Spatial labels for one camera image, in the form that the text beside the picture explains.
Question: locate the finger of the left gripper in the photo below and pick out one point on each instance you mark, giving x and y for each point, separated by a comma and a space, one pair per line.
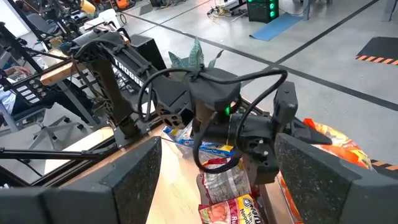
308, 132

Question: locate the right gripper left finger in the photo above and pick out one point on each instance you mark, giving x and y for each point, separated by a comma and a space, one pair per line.
93, 202

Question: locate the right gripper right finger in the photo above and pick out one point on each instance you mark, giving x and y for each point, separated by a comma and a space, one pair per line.
326, 199

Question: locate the orange Maruchan ramen packet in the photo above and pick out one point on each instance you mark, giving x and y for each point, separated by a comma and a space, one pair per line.
342, 146
286, 202

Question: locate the blue Maruchan ramen packet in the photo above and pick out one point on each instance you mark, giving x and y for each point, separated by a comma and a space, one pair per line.
202, 145

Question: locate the red Maruchan ramen packet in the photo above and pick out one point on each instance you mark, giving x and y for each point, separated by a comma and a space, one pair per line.
233, 213
225, 183

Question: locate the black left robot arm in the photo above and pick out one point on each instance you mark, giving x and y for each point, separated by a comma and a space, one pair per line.
105, 90

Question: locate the black hazard-striped floor mat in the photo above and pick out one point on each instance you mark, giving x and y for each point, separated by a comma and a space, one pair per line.
377, 49
385, 165

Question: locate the grey office chair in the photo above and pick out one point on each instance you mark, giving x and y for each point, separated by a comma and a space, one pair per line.
53, 130

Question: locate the spiky green plant white pot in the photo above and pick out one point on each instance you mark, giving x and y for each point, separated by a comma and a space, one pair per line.
196, 53

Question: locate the blue floor mat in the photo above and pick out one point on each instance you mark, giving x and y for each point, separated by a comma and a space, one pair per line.
276, 26

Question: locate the black computer green lights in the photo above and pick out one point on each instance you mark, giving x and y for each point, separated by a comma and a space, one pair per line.
262, 11

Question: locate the grey-legged desk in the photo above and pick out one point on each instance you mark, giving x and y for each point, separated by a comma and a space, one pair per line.
62, 73

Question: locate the person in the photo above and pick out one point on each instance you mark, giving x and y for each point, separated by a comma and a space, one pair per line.
7, 99

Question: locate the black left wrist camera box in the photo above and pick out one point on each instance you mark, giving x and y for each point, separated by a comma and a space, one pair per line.
285, 102

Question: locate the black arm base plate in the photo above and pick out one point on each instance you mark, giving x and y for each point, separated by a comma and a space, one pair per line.
126, 140

